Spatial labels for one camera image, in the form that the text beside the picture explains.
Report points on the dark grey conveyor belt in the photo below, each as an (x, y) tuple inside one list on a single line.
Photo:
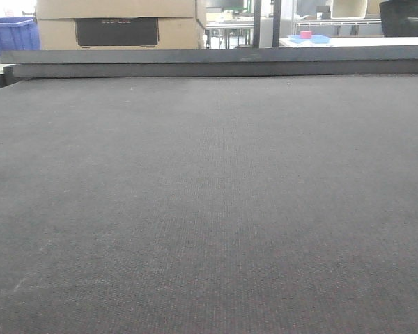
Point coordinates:
[(183, 205)]

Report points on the blue tray on white table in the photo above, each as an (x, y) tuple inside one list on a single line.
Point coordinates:
[(313, 40)]

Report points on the large cardboard box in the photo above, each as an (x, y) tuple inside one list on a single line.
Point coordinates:
[(135, 24)]

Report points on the white table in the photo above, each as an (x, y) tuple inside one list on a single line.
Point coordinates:
[(358, 42)]

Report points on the blue plastic crate far left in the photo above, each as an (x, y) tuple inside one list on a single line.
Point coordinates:
[(18, 33)]

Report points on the black vertical post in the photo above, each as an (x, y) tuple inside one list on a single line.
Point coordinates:
[(257, 24)]

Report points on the dark conveyor side rail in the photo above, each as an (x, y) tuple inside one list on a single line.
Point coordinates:
[(252, 62)]

